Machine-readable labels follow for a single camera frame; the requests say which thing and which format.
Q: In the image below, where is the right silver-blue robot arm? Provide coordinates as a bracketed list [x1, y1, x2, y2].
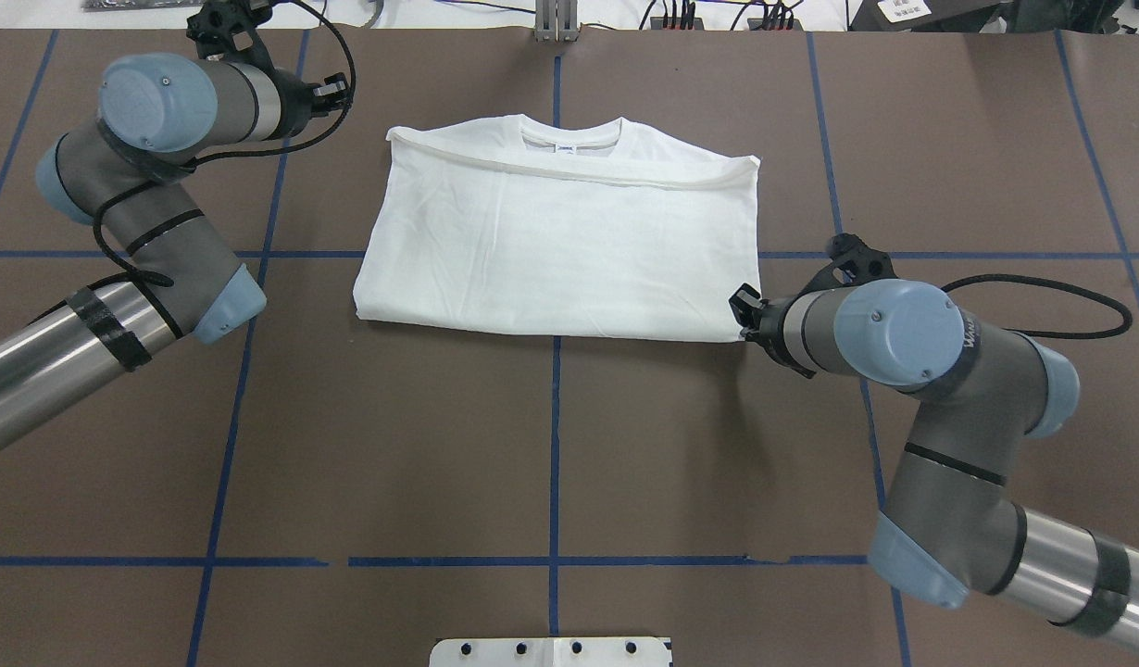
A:
[730, 278, 1139, 654]

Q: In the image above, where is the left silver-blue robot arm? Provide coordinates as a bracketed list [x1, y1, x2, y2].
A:
[0, 49, 357, 452]

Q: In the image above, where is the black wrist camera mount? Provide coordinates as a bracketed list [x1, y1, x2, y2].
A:
[185, 1, 276, 69]
[825, 233, 898, 288]

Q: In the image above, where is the lower black orange adapter box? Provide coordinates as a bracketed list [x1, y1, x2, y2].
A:
[747, 1, 803, 32]

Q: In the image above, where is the aluminium frame post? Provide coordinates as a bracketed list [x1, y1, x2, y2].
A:
[534, 0, 581, 43]

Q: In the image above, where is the white long-sleeve printed T-shirt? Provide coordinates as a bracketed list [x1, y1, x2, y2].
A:
[351, 115, 760, 345]

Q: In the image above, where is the upper black orange adapter box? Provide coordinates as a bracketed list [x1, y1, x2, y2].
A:
[640, 1, 705, 31]

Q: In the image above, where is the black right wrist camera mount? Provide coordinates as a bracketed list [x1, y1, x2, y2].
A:
[825, 233, 898, 288]

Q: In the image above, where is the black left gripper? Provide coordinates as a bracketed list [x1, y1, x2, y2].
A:
[278, 73, 349, 138]

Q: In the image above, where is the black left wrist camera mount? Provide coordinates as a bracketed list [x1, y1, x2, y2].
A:
[185, 1, 276, 69]

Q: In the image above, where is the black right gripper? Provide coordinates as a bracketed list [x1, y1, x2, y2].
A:
[729, 283, 816, 379]

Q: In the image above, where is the black orange adapter box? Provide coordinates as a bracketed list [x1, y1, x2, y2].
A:
[640, 1, 705, 31]
[747, 1, 803, 32]

